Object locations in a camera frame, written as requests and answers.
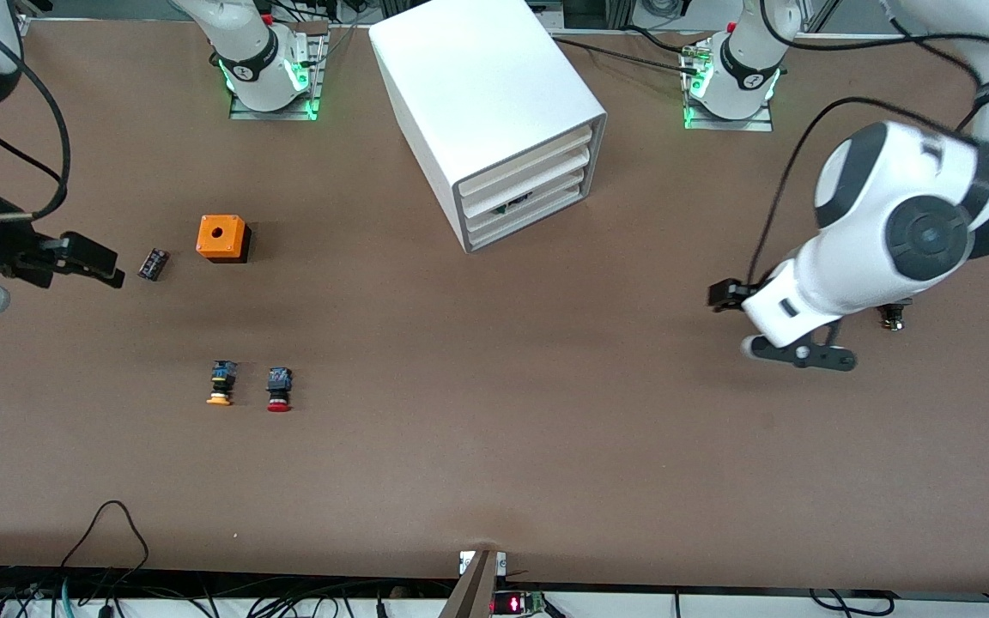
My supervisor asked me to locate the red push button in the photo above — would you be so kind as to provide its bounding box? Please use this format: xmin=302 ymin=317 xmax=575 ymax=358
xmin=266 ymin=367 xmax=294 ymax=413

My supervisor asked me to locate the orange button box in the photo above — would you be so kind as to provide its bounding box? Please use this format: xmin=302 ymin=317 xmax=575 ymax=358
xmin=196 ymin=215 xmax=252 ymax=264

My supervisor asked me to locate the yellow push button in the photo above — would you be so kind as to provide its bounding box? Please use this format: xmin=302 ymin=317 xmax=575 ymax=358
xmin=206 ymin=360 xmax=240 ymax=407

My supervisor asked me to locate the device with red display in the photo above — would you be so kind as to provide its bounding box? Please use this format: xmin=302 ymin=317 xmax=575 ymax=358
xmin=490 ymin=591 xmax=547 ymax=615

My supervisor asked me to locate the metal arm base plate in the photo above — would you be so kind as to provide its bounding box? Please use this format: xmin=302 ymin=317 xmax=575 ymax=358
xmin=228 ymin=33 xmax=325 ymax=121
xmin=682 ymin=43 xmax=775 ymax=132

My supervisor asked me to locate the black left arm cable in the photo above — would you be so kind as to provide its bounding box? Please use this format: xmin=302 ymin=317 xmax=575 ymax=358
xmin=748 ymin=30 xmax=989 ymax=288

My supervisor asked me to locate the black cable across table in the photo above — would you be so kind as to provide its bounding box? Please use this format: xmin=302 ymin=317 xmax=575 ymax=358
xmin=550 ymin=26 xmax=706 ymax=70

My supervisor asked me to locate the thin black looped cable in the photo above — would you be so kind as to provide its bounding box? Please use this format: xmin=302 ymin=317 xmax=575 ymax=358
xmin=61 ymin=500 xmax=150 ymax=572

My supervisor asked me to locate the black cable loop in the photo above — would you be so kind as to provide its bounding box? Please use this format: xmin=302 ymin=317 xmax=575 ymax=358
xmin=808 ymin=588 xmax=899 ymax=617

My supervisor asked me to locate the tangled black cable bundle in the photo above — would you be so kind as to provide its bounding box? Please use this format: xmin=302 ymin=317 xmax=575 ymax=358
xmin=0 ymin=562 xmax=427 ymax=618

